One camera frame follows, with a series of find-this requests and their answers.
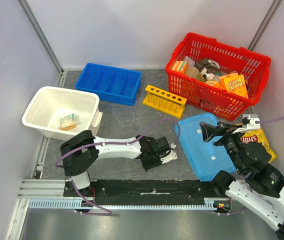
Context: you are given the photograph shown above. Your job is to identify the orange green sponge pack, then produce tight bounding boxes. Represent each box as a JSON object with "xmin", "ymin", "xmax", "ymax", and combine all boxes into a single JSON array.
[{"xmin": 171, "ymin": 60, "xmax": 189, "ymax": 74}]

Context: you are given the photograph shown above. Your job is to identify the yellow Lays chips bag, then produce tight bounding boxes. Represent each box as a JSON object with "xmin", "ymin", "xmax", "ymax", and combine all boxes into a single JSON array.
[{"xmin": 233, "ymin": 128, "xmax": 277, "ymax": 164}]

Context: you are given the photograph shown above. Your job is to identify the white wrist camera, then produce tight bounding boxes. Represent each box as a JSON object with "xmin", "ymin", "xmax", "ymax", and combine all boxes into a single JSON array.
[
  {"xmin": 232, "ymin": 114, "xmax": 261, "ymax": 134},
  {"xmin": 159, "ymin": 143, "xmax": 178, "ymax": 165}
]

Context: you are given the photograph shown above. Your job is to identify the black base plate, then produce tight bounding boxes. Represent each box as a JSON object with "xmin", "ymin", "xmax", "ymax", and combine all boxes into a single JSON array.
[{"xmin": 63, "ymin": 178, "xmax": 233, "ymax": 206}]

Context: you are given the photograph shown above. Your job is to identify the red shopping basket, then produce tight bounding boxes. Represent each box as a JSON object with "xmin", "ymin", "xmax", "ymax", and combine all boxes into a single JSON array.
[{"xmin": 165, "ymin": 32, "xmax": 272, "ymax": 121}]

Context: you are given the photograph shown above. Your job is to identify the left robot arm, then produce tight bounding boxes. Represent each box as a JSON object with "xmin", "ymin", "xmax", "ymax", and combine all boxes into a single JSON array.
[{"xmin": 60, "ymin": 130, "xmax": 177, "ymax": 197}]

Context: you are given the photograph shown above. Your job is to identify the blue divided plastic tray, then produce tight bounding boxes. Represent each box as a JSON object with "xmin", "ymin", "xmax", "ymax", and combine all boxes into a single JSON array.
[{"xmin": 75, "ymin": 63, "xmax": 142, "ymax": 106}]

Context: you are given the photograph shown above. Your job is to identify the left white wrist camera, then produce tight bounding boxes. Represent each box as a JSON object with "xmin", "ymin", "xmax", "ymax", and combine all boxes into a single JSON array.
[{"xmin": 159, "ymin": 143, "xmax": 178, "ymax": 165}]

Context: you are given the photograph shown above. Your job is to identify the clear bag of swabs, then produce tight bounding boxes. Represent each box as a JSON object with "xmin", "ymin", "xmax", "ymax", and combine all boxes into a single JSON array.
[{"xmin": 59, "ymin": 113, "xmax": 80, "ymax": 128}]

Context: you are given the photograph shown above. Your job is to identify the white plastic tub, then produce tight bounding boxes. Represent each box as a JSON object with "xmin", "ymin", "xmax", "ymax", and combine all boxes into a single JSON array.
[{"xmin": 22, "ymin": 86, "xmax": 103, "ymax": 141}]

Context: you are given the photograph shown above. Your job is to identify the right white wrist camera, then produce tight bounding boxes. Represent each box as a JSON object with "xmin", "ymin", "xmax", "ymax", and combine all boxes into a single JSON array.
[{"xmin": 232, "ymin": 114, "xmax": 261, "ymax": 134}]

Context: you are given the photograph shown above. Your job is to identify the yellow test tube rack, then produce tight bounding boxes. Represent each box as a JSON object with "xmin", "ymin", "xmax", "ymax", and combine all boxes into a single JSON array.
[{"xmin": 142, "ymin": 85, "xmax": 187, "ymax": 119}]

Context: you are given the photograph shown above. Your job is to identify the white cable duct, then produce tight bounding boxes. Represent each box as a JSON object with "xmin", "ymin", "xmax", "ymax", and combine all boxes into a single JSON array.
[{"xmin": 28, "ymin": 199, "xmax": 217, "ymax": 211}]

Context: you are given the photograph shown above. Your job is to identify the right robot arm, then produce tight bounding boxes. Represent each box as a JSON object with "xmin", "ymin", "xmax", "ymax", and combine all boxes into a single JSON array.
[{"xmin": 199, "ymin": 117, "xmax": 284, "ymax": 240}]

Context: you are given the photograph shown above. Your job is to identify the light blue plastic lid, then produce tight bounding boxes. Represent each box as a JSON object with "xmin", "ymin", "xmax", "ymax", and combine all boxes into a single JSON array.
[{"xmin": 174, "ymin": 112, "xmax": 236, "ymax": 182}]

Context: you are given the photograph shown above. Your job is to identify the tan rubber band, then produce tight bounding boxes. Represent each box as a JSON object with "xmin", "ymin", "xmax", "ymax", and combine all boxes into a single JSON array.
[{"xmin": 59, "ymin": 124, "xmax": 77, "ymax": 131}]

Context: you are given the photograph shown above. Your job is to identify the orange Scrub Daddy package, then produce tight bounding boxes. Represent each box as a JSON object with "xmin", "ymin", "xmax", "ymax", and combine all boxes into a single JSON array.
[{"xmin": 219, "ymin": 72, "xmax": 249, "ymax": 98}]

